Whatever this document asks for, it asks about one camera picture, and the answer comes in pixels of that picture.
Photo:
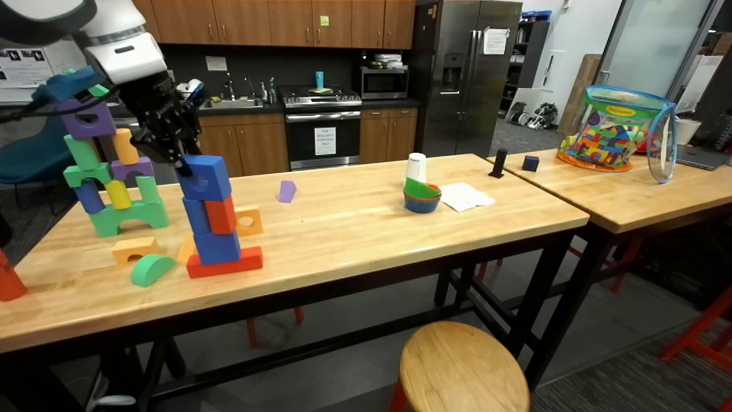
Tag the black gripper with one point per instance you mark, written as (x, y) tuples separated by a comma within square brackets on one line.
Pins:
[(168, 119)]

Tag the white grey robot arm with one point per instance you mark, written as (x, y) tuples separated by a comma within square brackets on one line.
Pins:
[(124, 53)]

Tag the blue foam top block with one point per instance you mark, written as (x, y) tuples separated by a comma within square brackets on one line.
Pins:
[(206, 179)]

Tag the kitchen sink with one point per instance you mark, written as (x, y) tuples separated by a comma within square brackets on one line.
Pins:
[(231, 103)]

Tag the orange foam side block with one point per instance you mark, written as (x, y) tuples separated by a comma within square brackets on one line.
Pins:
[(219, 216)]

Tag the purple foam hollow block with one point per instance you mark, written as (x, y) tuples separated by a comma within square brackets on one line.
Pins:
[(84, 121)]

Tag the tall blue foam block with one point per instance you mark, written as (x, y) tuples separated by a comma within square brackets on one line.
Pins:
[(209, 244)]

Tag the yellow foam arch block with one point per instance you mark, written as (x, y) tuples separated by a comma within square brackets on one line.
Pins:
[(132, 248)]

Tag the purple foam triangle block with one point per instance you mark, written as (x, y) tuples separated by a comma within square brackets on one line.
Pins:
[(287, 191)]

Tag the green foam half round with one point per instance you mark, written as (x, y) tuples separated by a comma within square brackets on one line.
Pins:
[(149, 267)]

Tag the red foam base block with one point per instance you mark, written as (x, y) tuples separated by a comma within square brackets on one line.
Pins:
[(247, 259)]

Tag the stainless steel oven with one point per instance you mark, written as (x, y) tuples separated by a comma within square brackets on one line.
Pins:
[(321, 125)]

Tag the teal cup on stove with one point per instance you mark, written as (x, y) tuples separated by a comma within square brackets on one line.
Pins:
[(318, 78)]

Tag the red foam cylinder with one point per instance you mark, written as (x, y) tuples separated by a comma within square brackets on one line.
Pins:
[(10, 281)]

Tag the black microwave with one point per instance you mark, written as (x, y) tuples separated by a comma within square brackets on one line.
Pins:
[(384, 83)]

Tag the white paper cup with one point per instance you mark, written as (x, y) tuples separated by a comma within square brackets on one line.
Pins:
[(417, 168)]

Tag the stacked green blue bowls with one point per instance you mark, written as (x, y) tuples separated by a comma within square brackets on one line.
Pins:
[(422, 196)]

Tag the white paper sheet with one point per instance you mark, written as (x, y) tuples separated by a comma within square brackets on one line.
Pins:
[(465, 196)]

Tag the stainless steel refrigerator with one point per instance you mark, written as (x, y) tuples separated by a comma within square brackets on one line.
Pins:
[(458, 68)]

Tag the black upright device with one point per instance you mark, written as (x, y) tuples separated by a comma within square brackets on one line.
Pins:
[(498, 163)]

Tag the near wooden orange stool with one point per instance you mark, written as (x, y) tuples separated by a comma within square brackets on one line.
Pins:
[(456, 366)]

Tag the small dark blue cube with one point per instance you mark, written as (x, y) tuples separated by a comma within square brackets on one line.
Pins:
[(530, 163)]

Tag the bag of foam blocks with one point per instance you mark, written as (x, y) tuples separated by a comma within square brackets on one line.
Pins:
[(621, 124)]

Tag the glass door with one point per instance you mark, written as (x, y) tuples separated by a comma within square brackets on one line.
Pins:
[(653, 44)]

